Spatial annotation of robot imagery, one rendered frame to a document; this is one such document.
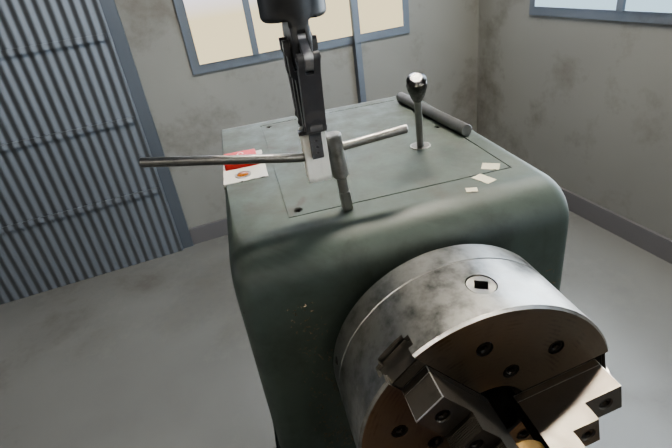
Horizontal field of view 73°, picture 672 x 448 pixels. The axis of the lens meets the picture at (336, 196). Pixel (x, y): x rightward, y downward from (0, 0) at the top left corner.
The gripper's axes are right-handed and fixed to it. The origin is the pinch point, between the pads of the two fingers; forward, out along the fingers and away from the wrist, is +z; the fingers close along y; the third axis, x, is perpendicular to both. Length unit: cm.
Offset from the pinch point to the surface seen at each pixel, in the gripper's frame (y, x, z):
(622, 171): -127, 181, 98
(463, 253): 13.2, 14.0, 11.2
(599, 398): 27.6, 22.4, 23.2
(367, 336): 16.8, 0.3, 16.4
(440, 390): 26.8, 4.6, 15.5
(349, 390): 18.5, -2.9, 22.1
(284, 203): -6.5, -4.9, 9.5
